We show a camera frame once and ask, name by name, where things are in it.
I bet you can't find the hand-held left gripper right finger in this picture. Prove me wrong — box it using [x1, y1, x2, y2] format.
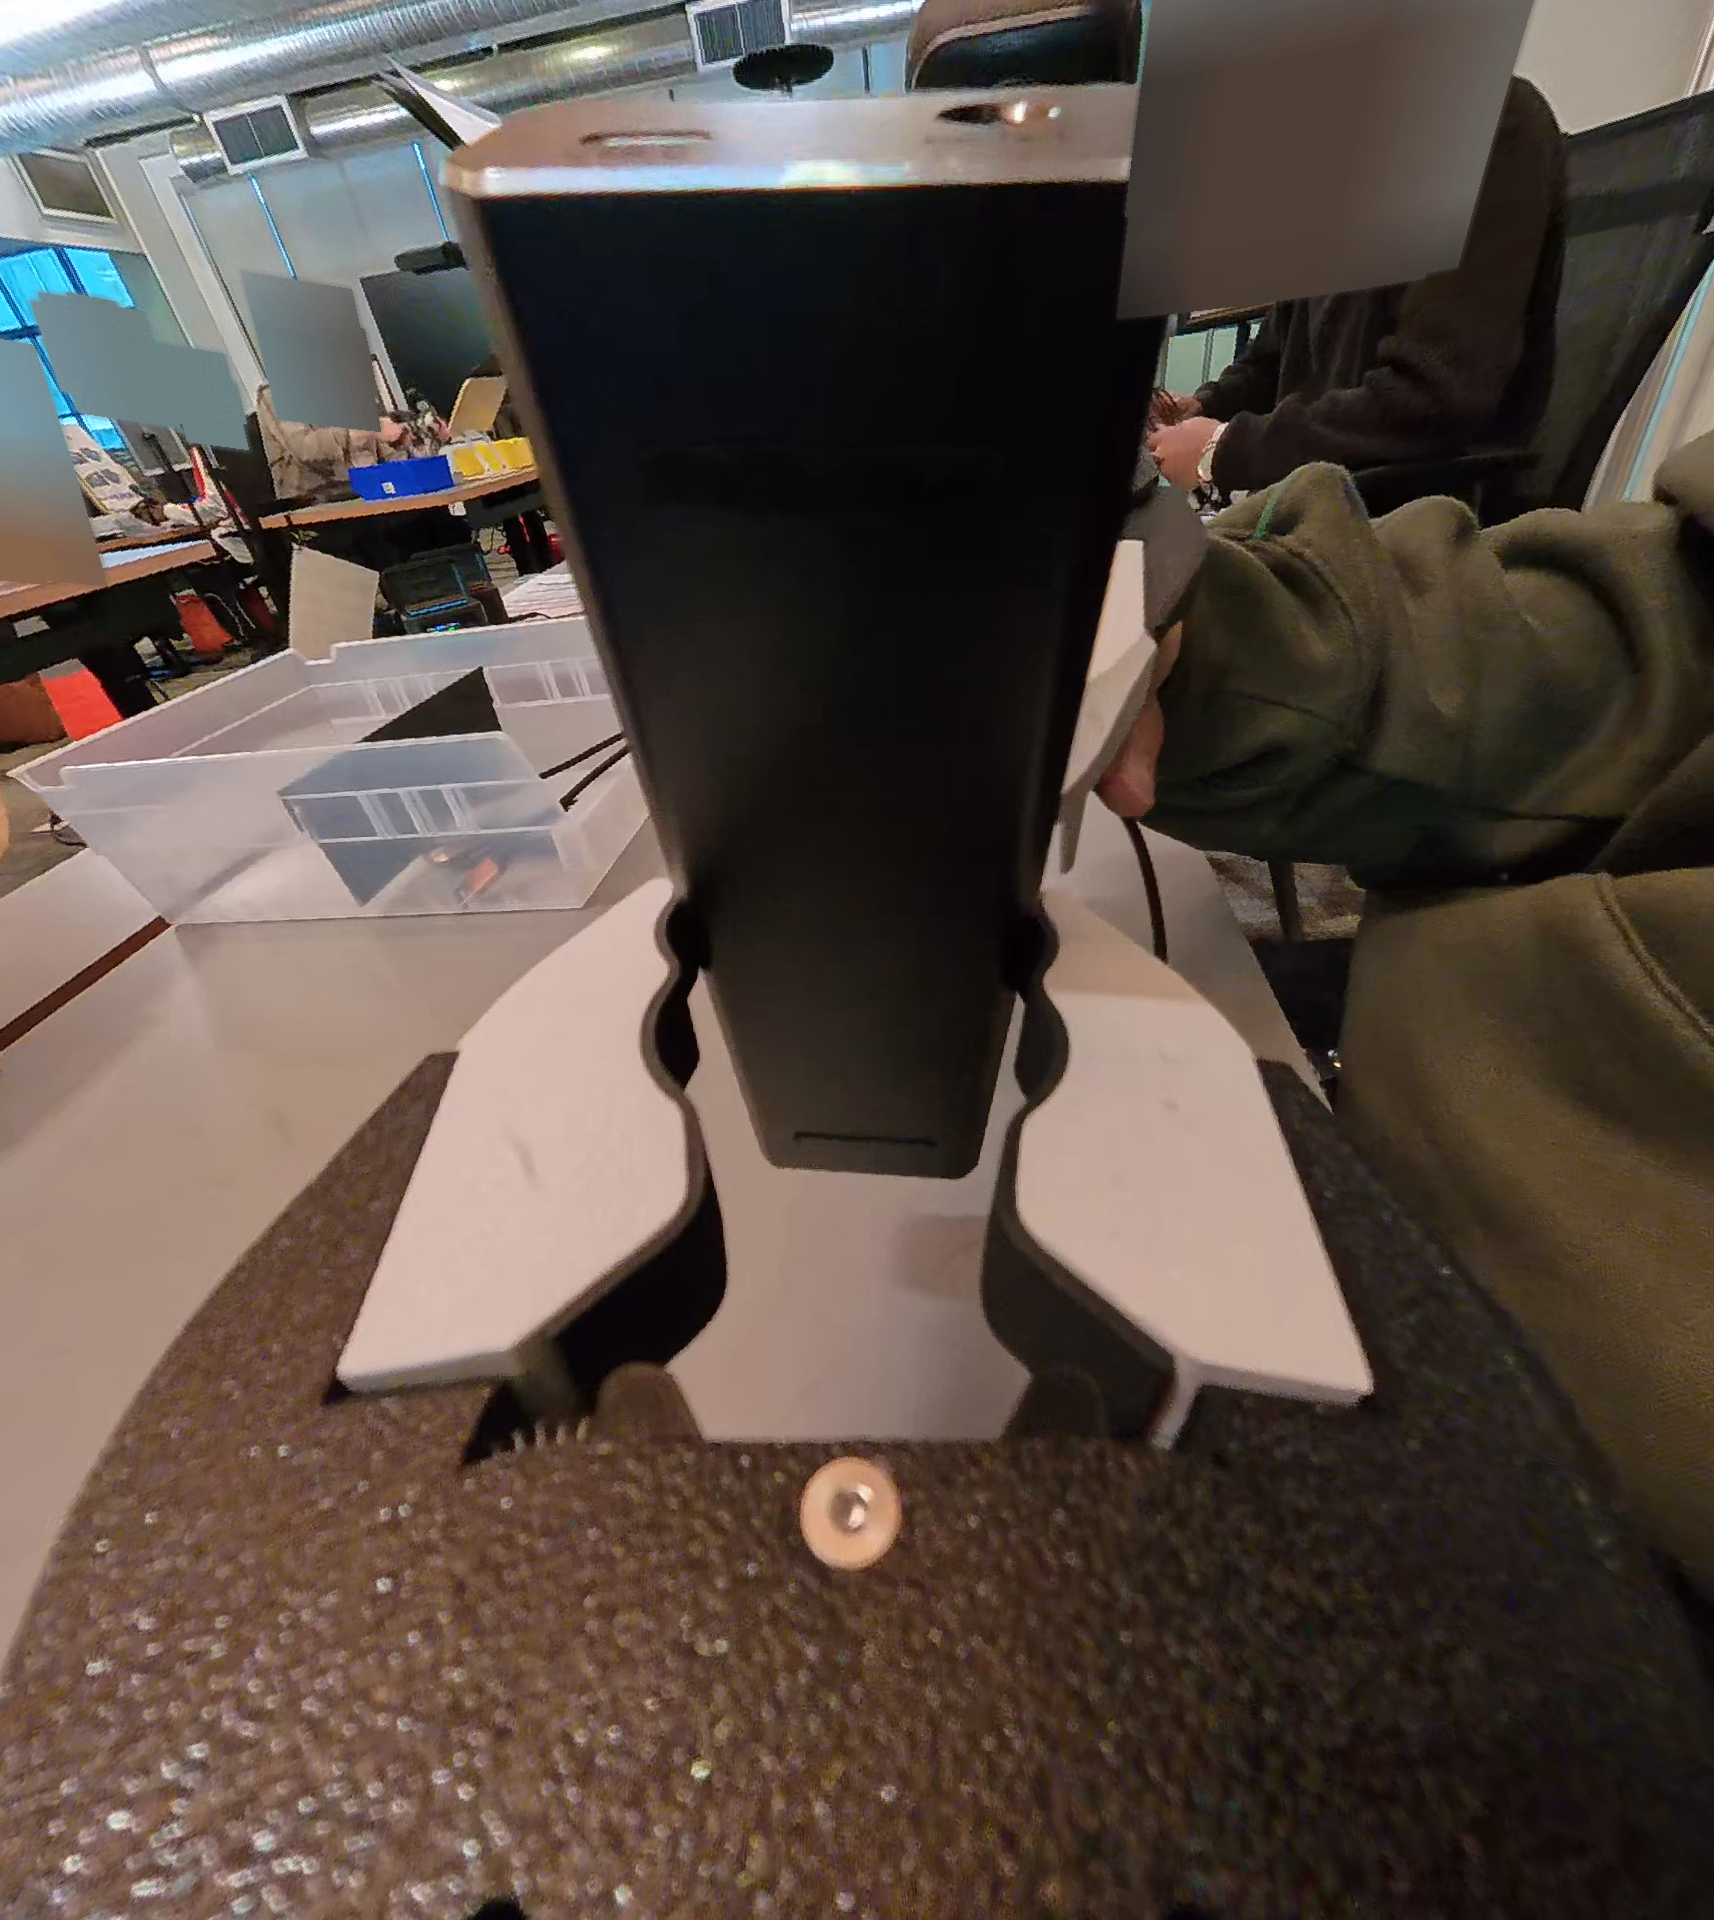
[981, 885, 1376, 1451]

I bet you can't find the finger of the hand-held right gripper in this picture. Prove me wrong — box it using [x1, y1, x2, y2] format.
[1056, 537, 1178, 879]

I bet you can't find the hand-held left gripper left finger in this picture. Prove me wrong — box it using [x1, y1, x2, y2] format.
[336, 882, 728, 1400]

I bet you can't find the black USB cable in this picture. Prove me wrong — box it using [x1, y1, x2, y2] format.
[1118, 811, 1178, 967]

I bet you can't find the black USB hub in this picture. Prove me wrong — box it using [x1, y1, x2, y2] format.
[445, 83, 1175, 1181]

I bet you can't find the large clear plastic bin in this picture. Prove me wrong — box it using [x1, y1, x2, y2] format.
[8, 645, 651, 928]

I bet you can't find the person's right forearm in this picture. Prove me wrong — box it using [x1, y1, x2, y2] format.
[1143, 352, 1714, 902]

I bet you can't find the grey desk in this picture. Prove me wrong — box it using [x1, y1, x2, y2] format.
[0, 846, 176, 1053]
[0, 780, 1324, 1920]

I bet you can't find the person's right hand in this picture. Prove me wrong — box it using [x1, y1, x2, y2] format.
[1094, 630, 1187, 824]

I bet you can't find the white air vent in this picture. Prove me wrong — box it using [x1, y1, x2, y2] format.
[207, 97, 309, 173]
[686, 0, 797, 70]

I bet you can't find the small clear organizer tray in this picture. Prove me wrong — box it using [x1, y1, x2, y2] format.
[276, 732, 570, 911]

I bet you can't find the person's green hoodie torso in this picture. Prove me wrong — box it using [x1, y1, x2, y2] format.
[1337, 780, 1714, 1712]

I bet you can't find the black tool case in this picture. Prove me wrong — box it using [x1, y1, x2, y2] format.
[398, 546, 510, 636]

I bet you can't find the grey board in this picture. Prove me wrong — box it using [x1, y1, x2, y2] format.
[287, 546, 383, 659]

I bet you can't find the black mesh chair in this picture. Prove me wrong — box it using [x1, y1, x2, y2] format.
[1525, 67, 1714, 513]

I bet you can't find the black computer monitor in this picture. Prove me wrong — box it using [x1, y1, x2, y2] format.
[363, 266, 500, 400]

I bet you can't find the wooden edge office table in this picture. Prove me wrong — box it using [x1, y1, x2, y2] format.
[0, 533, 222, 708]
[264, 472, 552, 602]

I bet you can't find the thin black cable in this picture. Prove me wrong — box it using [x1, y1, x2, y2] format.
[539, 732, 639, 820]

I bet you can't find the silver ventilation duct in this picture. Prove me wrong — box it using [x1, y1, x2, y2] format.
[0, 0, 695, 168]

